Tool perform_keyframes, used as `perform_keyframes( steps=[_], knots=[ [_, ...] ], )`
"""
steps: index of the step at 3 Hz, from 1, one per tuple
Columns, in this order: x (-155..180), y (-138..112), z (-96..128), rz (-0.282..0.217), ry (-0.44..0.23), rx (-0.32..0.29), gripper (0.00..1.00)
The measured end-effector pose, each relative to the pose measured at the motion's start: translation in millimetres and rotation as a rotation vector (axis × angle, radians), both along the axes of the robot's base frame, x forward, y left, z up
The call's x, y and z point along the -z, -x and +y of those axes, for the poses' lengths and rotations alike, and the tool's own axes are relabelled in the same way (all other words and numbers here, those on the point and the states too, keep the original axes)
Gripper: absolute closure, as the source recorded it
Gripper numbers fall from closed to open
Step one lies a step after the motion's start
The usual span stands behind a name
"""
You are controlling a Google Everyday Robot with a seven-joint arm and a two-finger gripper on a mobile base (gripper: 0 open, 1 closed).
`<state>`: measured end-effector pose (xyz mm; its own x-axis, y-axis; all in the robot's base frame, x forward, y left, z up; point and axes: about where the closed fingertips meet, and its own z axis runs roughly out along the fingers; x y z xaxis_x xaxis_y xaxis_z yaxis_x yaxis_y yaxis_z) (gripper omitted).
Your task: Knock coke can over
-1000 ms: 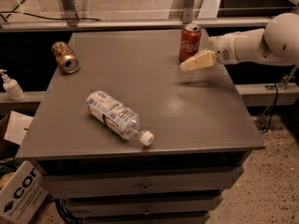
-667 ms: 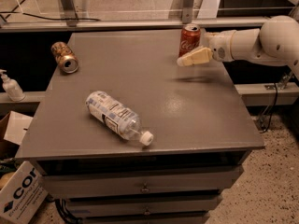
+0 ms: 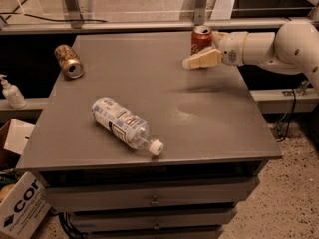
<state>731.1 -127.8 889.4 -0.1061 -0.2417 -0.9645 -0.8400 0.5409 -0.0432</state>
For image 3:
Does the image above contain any grey drawer cabinet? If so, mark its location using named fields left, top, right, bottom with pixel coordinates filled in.
left=18, top=32, right=280, bottom=239

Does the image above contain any black cable on floor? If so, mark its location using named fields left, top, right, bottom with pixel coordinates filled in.
left=0, top=0, right=109, bottom=24

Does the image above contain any black cable by wall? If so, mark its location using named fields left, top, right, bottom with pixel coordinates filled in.
left=276, top=88, right=298, bottom=143

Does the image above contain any clear plastic water bottle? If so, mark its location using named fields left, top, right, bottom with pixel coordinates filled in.
left=92, top=97, right=163, bottom=155

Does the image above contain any gold soda can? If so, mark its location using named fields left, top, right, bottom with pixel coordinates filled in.
left=54, top=45, right=84, bottom=79

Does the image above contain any black cable under cabinet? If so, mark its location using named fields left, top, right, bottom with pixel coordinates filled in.
left=58, top=212, right=88, bottom=239

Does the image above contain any grey metal post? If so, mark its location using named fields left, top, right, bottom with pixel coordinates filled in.
left=64, top=0, right=84, bottom=29
left=193, top=0, right=207, bottom=26

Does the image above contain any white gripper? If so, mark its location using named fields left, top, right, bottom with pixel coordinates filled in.
left=182, top=31, right=248, bottom=70

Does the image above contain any right grey metal post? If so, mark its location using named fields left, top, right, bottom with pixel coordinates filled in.
left=193, top=0, right=207, bottom=26

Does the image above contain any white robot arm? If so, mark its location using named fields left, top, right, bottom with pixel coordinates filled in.
left=182, top=21, right=319, bottom=94

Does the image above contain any white pump dispenser bottle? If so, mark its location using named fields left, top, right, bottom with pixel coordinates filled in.
left=0, top=75, right=27, bottom=109

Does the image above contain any open brown cardboard box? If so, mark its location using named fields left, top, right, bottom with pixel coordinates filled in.
left=0, top=119, right=35, bottom=170

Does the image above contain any red coke can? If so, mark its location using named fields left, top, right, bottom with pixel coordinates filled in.
left=191, top=25, right=212, bottom=54

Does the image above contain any white printed cardboard box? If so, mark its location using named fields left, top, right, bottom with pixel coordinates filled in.
left=0, top=172, right=51, bottom=239

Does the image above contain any left grey metal post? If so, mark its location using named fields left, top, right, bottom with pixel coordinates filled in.
left=64, top=0, right=84, bottom=29

